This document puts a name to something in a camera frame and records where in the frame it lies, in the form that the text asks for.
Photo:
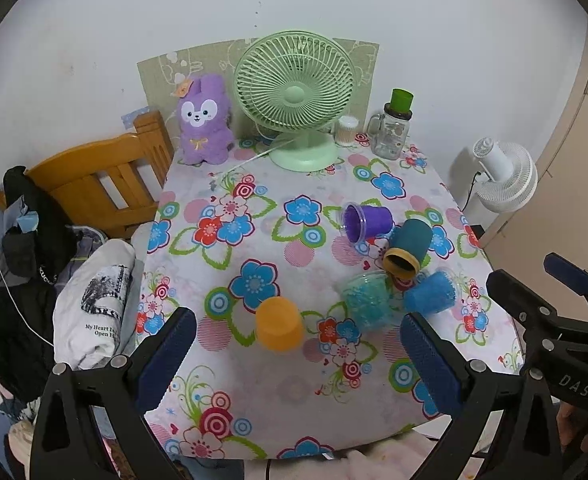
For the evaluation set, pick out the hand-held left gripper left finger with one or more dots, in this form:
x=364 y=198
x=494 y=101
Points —
x=166 y=355

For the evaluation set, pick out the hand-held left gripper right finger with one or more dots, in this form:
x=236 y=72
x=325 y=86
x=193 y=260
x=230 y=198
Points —
x=431 y=365

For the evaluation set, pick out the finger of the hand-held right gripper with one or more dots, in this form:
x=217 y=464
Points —
x=506 y=287
x=566 y=272

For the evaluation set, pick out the blue cup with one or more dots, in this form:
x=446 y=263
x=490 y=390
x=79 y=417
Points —
x=431 y=292

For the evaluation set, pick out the clear cup with teal pattern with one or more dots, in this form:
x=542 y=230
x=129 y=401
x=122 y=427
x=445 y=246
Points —
x=369 y=300

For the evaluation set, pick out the teal cup with yellow rim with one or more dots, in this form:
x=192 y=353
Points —
x=411 y=240

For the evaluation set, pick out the orange cup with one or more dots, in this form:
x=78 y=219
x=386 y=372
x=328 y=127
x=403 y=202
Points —
x=279 y=325

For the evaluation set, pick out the purple cup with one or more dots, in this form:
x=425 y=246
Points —
x=371 y=220

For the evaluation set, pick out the green cup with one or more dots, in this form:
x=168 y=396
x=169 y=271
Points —
x=402 y=100

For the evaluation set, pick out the person's right hand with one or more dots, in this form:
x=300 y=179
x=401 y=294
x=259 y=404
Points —
x=586 y=422

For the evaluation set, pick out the white printed shirt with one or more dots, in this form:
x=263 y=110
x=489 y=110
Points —
x=99 y=285

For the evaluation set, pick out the white fan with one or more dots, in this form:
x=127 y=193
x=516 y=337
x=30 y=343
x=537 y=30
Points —
x=509 y=175

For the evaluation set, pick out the pink cloth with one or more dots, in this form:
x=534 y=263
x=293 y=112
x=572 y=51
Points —
x=354 y=462

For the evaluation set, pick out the black clothes pile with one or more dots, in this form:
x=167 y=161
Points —
x=19 y=320

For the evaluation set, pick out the floral tablecloth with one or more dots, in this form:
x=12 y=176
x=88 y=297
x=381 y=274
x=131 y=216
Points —
x=274 y=240

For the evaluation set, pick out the glass jar mug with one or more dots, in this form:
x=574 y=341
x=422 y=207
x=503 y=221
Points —
x=389 y=135

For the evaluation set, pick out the blue face mask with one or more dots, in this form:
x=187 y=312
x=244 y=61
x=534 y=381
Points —
x=26 y=222

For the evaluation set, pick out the wooden chair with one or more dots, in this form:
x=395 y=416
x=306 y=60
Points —
x=119 y=165

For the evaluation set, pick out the cotton swab container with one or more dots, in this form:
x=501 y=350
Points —
x=347 y=132

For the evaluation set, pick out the purple plush toy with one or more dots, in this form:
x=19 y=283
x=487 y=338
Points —
x=205 y=120

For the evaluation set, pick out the green desk fan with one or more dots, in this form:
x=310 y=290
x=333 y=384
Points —
x=294 y=90

